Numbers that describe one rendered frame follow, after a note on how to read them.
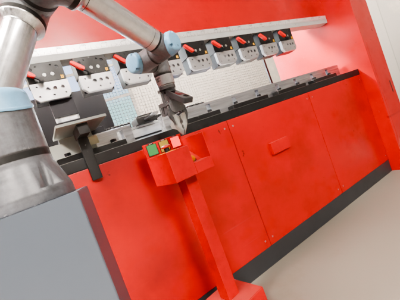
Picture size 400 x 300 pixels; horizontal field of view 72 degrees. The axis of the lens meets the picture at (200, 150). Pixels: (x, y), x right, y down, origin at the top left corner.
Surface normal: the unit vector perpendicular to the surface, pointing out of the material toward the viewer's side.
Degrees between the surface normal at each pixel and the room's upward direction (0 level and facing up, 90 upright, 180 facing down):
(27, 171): 72
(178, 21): 90
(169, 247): 90
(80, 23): 90
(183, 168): 90
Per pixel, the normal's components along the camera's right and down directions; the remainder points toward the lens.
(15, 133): 0.65, -0.21
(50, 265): 0.30, -0.07
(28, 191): 0.39, -0.44
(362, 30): 0.49, -0.15
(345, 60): -0.80, 0.32
